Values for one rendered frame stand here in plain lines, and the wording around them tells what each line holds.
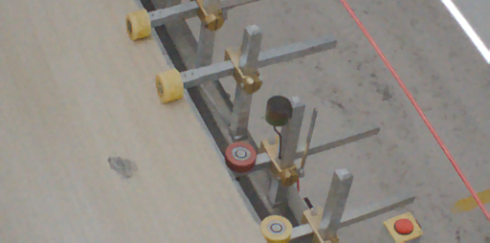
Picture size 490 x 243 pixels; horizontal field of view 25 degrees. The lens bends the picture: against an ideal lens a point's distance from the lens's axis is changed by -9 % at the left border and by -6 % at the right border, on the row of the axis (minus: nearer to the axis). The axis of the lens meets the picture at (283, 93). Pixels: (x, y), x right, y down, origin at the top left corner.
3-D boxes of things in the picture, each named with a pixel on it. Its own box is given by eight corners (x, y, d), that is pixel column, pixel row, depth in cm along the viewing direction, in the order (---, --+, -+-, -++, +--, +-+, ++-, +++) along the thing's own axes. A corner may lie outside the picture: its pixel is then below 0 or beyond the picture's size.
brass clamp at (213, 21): (207, -2, 342) (209, -14, 338) (225, 28, 334) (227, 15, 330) (188, 3, 339) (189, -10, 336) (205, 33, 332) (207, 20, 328)
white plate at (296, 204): (269, 171, 330) (274, 148, 322) (311, 240, 315) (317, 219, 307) (267, 172, 329) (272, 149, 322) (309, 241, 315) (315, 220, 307)
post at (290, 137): (277, 209, 329) (300, 92, 294) (281, 217, 327) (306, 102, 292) (265, 211, 328) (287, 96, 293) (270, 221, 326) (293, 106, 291)
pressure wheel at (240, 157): (244, 165, 318) (248, 137, 309) (257, 187, 313) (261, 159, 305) (217, 172, 315) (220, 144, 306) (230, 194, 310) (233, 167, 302)
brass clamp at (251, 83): (241, 55, 327) (243, 43, 324) (263, 91, 320) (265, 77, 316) (221, 61, 325) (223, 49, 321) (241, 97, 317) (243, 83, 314)
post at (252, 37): (238, 142, 343) (256, 21, 308) (244, 150, 341) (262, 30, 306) (228, 144, 341) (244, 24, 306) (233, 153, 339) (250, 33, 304)
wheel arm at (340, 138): (372, 127, 329) (374, 118, 326) (377, 136, 327) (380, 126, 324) (228, 170, 312) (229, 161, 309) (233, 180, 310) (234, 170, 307)
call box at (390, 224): (402, 231, 265) (410, 210, 259) (415, 252, 261) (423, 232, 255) (376, 240, 262) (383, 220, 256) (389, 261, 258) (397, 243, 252)
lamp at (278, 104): (275, 149, 309) (285, 93, 294) (284, 165, 306) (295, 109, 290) (254, 155, 307) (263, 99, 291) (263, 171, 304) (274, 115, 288)
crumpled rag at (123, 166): (143, 168, 299) (143, 163, 297) (125, 182, 295) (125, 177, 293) (120, 149, 302) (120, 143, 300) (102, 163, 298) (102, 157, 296)
